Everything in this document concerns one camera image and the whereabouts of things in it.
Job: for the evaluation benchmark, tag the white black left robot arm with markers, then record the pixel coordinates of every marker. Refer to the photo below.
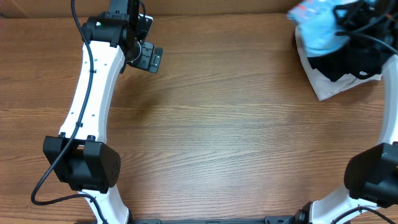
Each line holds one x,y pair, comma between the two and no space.
79,155

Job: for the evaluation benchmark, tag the folded white garment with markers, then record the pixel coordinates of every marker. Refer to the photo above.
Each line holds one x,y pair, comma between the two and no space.
322,86

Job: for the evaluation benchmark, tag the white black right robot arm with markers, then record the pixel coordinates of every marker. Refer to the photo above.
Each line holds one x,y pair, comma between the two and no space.
370,180

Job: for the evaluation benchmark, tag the light blue t-shirt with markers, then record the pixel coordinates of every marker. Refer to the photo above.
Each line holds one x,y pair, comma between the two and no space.
316,24

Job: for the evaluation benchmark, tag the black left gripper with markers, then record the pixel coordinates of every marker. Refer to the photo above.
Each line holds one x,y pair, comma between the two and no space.
148,59

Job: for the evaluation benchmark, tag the folded black garment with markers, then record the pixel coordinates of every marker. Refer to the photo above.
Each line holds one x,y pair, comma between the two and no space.
362,58

